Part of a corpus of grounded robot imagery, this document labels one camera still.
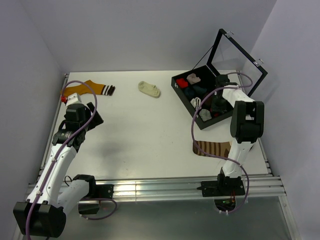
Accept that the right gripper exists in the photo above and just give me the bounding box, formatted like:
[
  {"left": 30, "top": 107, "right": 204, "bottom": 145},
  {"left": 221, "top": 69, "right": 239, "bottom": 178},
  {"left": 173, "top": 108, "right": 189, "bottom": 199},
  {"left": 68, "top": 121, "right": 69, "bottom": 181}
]
[{"left": 211, "top": 93, "right": 228, "bottom": 116}]

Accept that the cream ankle sock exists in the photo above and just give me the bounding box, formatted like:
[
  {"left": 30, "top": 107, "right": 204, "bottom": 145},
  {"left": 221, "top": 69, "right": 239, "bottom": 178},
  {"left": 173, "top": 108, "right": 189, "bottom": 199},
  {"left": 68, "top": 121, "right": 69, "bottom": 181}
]
[{"left": 138, "top": 81, "right": 161, "bottom": 99}]

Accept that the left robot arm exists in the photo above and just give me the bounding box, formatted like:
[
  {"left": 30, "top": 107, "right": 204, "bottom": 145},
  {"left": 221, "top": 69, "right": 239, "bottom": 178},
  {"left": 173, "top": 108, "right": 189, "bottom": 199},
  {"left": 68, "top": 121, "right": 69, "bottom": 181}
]
[{"left": 13, "top": 102, "right": 104, "bottom": 238}]

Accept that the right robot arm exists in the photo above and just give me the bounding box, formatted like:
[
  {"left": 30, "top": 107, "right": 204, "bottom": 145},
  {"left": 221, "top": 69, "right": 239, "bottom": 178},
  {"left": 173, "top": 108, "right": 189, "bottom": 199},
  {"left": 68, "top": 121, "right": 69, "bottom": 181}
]
[{"left": 212, "top": 74, "right": 265, "bottom": 195}]

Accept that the rolled grey sock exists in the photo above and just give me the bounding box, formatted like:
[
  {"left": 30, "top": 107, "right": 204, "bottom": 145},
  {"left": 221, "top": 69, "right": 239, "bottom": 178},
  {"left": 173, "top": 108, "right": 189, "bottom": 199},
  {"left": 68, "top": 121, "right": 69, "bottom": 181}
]
[{"left": 199, "top": 109, "right": 212, "bottom": 122}]

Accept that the rolled white striped sock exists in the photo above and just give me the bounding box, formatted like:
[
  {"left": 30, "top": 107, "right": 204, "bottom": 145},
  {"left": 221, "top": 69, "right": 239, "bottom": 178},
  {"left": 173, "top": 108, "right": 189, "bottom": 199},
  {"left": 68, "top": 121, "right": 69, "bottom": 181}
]
[{"left": 190, "top": 97, "right": 202, "bottom": 110}]

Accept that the rolled navy sock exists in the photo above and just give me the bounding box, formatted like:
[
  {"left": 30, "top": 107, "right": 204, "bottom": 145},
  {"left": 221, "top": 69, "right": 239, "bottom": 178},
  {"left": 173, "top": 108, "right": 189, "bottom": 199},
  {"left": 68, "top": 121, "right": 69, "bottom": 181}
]
[{"left": 192, "top": 85, "right": 207, "bottom": 95}]

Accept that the mustard yellow sock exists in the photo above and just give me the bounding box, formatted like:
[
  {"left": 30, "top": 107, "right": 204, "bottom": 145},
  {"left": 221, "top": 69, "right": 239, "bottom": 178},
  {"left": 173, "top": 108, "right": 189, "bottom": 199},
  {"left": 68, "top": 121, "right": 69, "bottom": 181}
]
[{"left": 62, "top": 80, "right": 116, "bottom": 97}]

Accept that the black storage box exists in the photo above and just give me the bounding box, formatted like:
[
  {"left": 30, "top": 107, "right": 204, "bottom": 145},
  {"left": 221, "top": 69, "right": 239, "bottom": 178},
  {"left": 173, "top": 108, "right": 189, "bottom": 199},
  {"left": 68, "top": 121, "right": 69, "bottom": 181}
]
[{"left": 171, "top": 28, "right": 268, "bottom": 130}]

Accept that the rolled teal sock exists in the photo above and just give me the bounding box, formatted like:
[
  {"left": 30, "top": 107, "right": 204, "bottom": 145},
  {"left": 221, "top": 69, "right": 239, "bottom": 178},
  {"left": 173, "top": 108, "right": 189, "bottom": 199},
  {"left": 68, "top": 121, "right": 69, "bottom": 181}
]
[{"left": 183, "top": 87, "right": 195, "bottom": 100}]

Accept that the rolled beige sock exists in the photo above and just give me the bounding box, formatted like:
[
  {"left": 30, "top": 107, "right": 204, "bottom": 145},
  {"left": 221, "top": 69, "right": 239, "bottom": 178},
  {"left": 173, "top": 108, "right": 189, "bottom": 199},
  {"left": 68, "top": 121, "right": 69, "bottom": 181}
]
[{"left": 186, "top": 73, "right": 201, "bottom": 85}]

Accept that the rolled red sock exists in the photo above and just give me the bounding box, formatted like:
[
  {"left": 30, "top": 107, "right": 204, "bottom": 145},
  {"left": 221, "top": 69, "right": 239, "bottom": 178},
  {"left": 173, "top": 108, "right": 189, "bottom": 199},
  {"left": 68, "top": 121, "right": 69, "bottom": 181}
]
[{"left": 175, "top": 78, "right": 189, "bottom": 89}]

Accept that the brown cream striped sock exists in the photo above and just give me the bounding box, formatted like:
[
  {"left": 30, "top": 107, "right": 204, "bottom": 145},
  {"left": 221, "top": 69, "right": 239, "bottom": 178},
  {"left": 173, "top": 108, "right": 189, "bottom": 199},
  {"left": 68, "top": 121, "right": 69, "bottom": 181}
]
[{"left": 191, "top": 139, "right": 253, "bottom": 159}]

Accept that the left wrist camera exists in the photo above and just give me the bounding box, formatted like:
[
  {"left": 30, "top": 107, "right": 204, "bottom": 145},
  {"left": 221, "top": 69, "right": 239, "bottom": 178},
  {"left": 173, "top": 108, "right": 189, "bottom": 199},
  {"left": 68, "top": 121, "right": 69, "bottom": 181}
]
[{"left": 60, "top": 93, "right": 82, "bottom": 107}]

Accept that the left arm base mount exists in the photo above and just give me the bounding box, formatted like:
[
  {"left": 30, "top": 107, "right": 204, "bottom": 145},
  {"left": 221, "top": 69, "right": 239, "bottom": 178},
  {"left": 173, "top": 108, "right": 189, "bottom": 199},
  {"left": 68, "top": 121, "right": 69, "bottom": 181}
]
[{"left": 58, "top": 174, "right": 118, "bottom": 221}]

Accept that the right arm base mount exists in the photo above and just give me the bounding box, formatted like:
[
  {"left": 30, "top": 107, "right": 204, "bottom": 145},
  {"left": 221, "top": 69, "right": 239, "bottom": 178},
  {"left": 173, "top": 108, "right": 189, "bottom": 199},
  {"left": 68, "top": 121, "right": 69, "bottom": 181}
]
[{"left": 196, "top": 178, "right": 246, "bottom": 197}]

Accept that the aluminium table frame rail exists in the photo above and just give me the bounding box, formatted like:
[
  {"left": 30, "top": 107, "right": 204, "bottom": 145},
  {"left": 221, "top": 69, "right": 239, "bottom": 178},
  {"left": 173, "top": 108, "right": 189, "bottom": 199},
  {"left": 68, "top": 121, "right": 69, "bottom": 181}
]
[{"left": 23, "top": 174, "right": 287, "bottom": 206}]

